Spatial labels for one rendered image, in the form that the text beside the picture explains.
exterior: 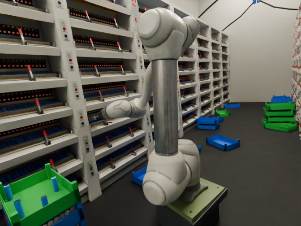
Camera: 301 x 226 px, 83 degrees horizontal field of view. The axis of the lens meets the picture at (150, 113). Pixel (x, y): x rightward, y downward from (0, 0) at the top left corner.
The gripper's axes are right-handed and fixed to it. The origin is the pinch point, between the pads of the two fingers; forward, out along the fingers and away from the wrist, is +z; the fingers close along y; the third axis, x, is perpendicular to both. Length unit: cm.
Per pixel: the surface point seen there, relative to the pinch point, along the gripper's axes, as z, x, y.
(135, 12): -27, -81, -58
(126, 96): -7.2, -10.8, -35.1
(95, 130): -3.6, 9.3, 2.1
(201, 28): -16, -106, -264
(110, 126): -2.9, 10.3, -12.3
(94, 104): -8.3, -9.1, -0.5
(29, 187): -20, 23, 52
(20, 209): -40, 25, 60
